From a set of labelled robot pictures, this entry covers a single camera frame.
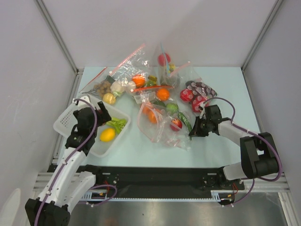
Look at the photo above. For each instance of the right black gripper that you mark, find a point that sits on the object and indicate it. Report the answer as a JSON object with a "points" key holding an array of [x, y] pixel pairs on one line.
{"points": [[200, 127]]}

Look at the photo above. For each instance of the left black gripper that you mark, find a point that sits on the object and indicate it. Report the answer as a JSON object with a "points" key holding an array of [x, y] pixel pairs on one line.
{"points": [[103, 117]]}

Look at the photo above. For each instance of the fake celery stalk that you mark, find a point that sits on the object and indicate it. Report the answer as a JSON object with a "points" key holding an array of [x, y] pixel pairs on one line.
{"points": [[117, 124]]}

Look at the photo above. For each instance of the fake yellow lemon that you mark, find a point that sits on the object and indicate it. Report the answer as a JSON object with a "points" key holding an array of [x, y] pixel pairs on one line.
{"points": [[107, 135]]}

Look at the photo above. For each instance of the clear pink zip bag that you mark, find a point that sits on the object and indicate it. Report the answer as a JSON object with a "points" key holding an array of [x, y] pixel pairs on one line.
{"points": [[161, 132]]}

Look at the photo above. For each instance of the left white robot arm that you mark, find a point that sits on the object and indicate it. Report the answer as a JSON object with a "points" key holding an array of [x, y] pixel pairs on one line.
{"points": [[54, 205]]}

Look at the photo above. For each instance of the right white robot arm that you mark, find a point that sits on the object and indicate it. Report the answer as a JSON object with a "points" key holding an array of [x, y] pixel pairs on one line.
{"points": [[258, 153]]}

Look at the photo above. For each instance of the fake yellow round fruit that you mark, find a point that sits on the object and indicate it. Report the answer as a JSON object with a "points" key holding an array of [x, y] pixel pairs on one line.
{"points": [[109, 98]]}

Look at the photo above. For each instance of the fake green chili pepper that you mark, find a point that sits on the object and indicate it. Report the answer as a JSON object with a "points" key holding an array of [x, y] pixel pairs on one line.
{"points": [[185, 120]]}

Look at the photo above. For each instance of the fake longan bunch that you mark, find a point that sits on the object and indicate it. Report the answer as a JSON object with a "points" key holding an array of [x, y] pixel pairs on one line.
{"points": [[102, 88]]}

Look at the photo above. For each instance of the fake red apple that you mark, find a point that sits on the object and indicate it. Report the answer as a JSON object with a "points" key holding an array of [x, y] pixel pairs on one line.
{"points": [[176, 125]]}

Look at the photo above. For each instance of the red zip longan bag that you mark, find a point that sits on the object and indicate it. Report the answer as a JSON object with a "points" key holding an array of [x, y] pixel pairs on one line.
{"points": [[103, 75]]}

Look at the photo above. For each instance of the fake cauliflower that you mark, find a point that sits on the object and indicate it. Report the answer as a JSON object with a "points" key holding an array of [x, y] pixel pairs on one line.
{"points": [[117, 89]]}

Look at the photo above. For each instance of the pink dotted zip bag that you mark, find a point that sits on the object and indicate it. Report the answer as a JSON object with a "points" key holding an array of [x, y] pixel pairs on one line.
{"points": [[196, 92]]}

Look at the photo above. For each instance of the fake green guava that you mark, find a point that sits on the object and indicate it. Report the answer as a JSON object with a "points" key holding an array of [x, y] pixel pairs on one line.
{"points": [[172, 108]]}

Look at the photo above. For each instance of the fake orange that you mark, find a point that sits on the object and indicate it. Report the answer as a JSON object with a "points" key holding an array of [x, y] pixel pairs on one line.
{"points": [[152, 116], [163, 94]]}

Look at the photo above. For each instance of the large clear red-zip bag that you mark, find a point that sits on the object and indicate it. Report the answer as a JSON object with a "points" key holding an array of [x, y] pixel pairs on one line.
{"points": [[137, 63]]}

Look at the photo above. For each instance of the orange zip fruit bag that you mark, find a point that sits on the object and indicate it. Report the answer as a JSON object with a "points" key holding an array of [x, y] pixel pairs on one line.
{"points": [[147, 96]]}

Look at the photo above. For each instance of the blue zip bag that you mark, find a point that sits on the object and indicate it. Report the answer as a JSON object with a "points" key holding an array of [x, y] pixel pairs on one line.
{"points": [[165, 66]]}

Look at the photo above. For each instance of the white plastic basket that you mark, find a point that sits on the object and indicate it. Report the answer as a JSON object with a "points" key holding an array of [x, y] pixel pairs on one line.
{"points": [[65, 122]]}

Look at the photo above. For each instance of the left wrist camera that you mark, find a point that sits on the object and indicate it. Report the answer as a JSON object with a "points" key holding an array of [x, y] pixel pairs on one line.
{"points": [[82, 102]]}

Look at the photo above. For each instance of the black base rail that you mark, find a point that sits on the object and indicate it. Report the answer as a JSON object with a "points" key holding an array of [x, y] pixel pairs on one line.
{"points": [[203, 179]]}

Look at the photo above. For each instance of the white cable duct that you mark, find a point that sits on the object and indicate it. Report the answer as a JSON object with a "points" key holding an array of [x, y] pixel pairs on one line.
{"points": [[169, 194]]}

